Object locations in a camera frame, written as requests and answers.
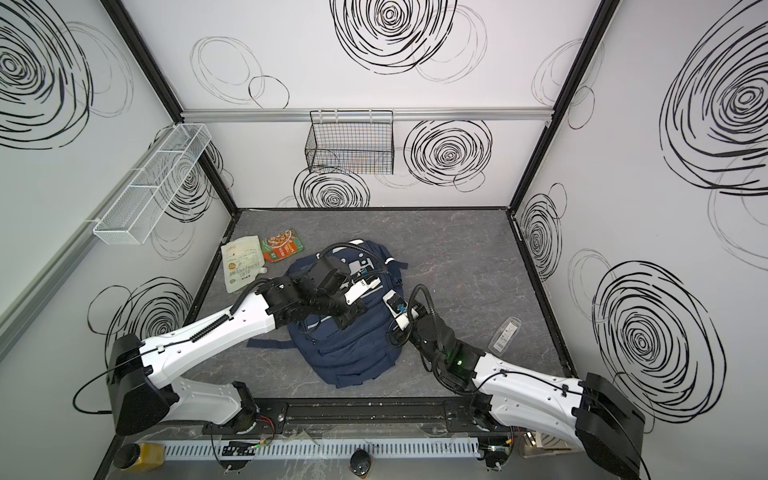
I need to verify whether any navy blue student backpack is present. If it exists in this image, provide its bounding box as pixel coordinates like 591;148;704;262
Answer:
247;239;409;389

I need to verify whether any clear plastic pencil case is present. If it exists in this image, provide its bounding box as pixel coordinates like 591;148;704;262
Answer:
488;316;522;356

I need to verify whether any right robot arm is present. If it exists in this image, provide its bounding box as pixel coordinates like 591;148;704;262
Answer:
390;312;648;479

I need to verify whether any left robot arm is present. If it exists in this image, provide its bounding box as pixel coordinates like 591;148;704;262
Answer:
107;256;381;436

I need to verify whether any orange green snack packet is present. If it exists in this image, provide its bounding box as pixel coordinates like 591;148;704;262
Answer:
260;229;304;263

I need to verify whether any white cream food pouch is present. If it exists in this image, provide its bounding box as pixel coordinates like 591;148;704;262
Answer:
221;235;268;294

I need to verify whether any black round knob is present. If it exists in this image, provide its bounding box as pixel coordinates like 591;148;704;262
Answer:
349;449;373;479

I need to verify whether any yellow black cylinder object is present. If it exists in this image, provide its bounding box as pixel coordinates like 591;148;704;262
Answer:
113;443;165;473

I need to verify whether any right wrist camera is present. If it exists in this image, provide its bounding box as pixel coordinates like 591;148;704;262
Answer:
383;290;410;331

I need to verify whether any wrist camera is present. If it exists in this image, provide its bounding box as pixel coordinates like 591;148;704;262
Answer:
383;290;410;331
344;276;381;305

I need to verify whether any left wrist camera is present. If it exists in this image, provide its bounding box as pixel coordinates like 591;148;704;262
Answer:
344;276;381;305

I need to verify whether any black corrugated cable hose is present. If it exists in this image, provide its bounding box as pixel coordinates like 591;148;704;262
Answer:
406;283;439;337

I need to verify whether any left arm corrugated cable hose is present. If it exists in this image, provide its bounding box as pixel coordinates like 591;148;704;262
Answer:
317;241;388;277

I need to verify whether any white slotted cable duct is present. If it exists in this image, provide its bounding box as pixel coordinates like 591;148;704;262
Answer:
157;437;481;461

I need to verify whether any black wire wall basket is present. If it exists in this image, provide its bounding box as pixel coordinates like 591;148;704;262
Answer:
304;109;395;175

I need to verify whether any white wire wall shelf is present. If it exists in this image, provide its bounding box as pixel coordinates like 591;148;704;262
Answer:
93;123;211;245

